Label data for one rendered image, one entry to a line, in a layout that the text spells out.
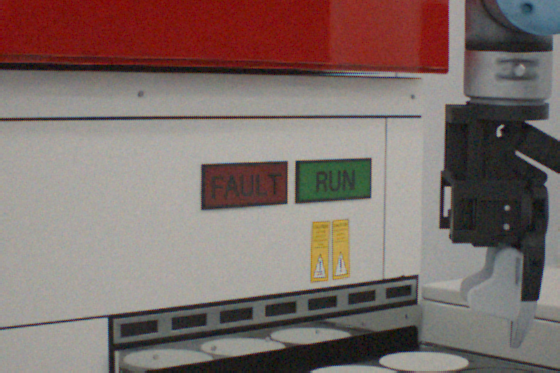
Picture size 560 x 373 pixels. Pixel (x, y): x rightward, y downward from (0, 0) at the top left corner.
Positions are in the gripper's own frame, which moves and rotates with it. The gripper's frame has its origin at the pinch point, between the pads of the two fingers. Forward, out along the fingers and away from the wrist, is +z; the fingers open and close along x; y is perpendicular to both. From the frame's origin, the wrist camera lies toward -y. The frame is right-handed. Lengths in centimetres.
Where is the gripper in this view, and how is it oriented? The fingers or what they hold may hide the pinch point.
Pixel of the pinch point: (522, 332)
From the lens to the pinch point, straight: 103.8
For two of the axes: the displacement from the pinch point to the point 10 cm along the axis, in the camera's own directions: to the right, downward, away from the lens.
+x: 0.3, 1.2, -9.9
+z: -0.1, 9.9, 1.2
